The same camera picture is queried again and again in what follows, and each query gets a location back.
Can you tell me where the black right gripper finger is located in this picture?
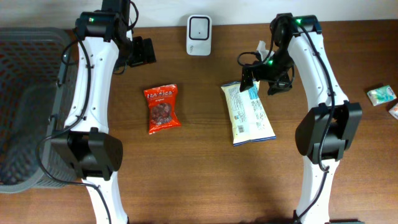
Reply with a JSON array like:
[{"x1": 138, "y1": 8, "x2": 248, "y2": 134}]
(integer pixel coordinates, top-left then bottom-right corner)
[
  {"x1": 267, "y1": 80, "x2": 292, "y2": 95},
  {"x1": 239, "y1": 67, "x2": 254, "y2": 92}
]

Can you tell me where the beige snack bag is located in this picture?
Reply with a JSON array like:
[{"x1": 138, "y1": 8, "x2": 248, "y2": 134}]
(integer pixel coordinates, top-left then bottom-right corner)
[{"x1": 221, "y1": 81, "x2": 276, "y2": 146}]

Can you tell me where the red snack package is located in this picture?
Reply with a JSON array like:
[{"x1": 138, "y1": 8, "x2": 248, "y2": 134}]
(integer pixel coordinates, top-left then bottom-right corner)
[{"x1": 144, "y1": 84, "x2": 181, "y2": 134}]

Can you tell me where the green tissue pack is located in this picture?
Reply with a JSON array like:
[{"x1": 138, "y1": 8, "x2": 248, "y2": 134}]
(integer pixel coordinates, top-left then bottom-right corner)
[{"x1": 367, "y1": 85, "x2": 397, "y2": 106}]

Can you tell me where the orange tissue pack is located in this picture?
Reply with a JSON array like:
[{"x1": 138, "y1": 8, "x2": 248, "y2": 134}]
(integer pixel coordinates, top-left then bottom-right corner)
[{"x1": 389, "y1": 103, "x2": 398, "y2": 119}]

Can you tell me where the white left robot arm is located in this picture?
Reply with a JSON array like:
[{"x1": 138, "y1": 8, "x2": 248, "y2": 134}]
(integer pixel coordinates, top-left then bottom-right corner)
[{"x1": 49, "y1": 1, "x2": 156, "y2": 223}]

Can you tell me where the white barcode scanner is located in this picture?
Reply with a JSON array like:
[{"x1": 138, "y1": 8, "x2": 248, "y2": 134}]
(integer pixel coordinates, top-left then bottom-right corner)
[{"x1": 186, "y1": 14, "x2": 213, "y2": 56}]

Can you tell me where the grey plastic mesh basket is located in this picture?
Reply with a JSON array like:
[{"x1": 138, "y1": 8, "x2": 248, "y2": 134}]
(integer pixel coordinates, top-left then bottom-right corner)
[{"x1": 1, "y1": 27, "x2": 77, "y2": 194}]

